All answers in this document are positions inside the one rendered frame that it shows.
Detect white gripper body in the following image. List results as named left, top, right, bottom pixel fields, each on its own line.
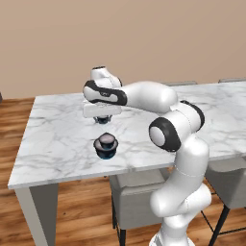
left=82, top=103, right=123, bottom=119

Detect small dark yogurt container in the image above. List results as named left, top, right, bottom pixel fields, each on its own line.
left=93, top=115, right=112, bottom=125

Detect large dark yogurt container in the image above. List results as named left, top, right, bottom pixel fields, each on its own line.
left=92, top=133, right=119, bottom=160

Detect white marble dining table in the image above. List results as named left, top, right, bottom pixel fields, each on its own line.
left=7, top=81, right=246, bottom=246

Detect grey upholstered stool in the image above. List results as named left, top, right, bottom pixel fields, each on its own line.
left=200, top=156, right=246, bottom=246
left=109, top=167, right=181, bottom=246

